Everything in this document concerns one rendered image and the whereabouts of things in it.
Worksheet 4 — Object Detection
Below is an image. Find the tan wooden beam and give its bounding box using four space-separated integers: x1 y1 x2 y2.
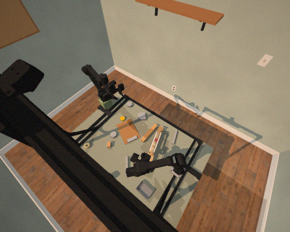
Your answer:
141 124 157 143

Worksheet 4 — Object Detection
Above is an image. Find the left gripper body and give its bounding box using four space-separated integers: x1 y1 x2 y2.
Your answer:
103 83 124 101

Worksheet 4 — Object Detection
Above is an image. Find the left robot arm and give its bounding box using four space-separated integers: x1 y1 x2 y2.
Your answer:
81 64 116 102

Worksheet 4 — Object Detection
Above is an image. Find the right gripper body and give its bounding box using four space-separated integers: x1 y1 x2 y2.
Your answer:
130 153 154 172

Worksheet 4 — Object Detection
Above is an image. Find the orange flat board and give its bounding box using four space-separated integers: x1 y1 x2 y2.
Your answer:
117 120 140 144

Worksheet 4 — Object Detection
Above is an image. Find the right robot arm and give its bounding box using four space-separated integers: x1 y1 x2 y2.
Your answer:
126 152 187 177

